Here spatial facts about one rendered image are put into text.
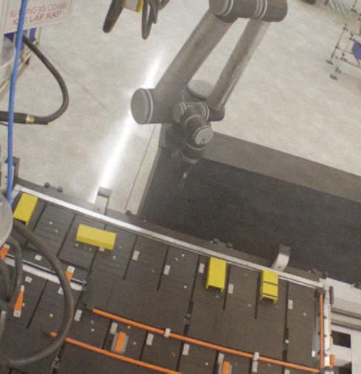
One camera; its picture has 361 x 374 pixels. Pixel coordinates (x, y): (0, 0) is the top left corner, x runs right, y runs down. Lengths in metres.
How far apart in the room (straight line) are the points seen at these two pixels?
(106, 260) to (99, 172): 2.04
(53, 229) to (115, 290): 0.39
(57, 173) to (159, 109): 1.47
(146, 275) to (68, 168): 2.09
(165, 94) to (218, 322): 1.24
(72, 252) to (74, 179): 1.91
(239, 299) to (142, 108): 1.16
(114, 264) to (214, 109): 1.04
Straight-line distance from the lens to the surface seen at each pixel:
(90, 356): 1.97
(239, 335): 2.21
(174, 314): 2.17
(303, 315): 2.43
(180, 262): 2.37
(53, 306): 2.08
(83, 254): 2.27
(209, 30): 2.50
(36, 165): 4.20
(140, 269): 2.28
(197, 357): 2.09
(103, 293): 2.15
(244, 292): 2.38
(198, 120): 2.74
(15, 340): 1.97
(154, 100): 2.90
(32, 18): 2.16
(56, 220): 2.38
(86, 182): 4.14
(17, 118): 2.25
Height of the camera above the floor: 2.69
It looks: 38 degrees down
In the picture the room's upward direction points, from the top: 20 degrees clockwise
